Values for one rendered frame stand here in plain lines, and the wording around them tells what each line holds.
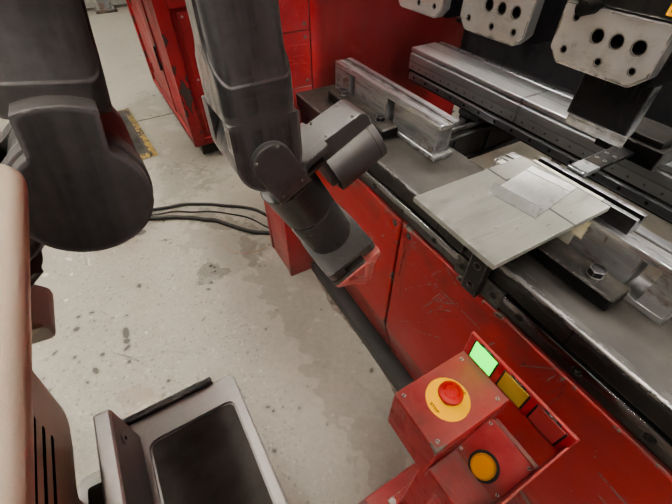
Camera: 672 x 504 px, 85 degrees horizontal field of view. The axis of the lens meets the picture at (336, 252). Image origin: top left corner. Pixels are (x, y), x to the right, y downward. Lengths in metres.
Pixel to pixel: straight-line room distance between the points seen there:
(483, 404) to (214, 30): 0.62
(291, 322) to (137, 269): 0.85
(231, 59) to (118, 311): 1.74
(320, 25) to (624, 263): 1.02
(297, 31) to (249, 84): 1.01
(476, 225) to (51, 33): 0.53
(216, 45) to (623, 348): 0.67
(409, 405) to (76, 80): 0.58
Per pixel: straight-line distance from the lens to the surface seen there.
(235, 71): 0.28
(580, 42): 0.70
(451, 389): 0.65
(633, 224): 0.75
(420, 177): 0.92
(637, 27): 0.67
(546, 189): 0.73
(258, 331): 1.66
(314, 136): 0.36
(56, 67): 0.26
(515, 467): 0.72
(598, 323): 0.74
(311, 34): 1.31
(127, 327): 1.87
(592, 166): 0.84
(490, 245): 0.58
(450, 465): 0.72
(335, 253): 0.42
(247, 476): 0.36
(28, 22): 0.26
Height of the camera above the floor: 1.38
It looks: 46 degrees down
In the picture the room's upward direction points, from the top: straight up
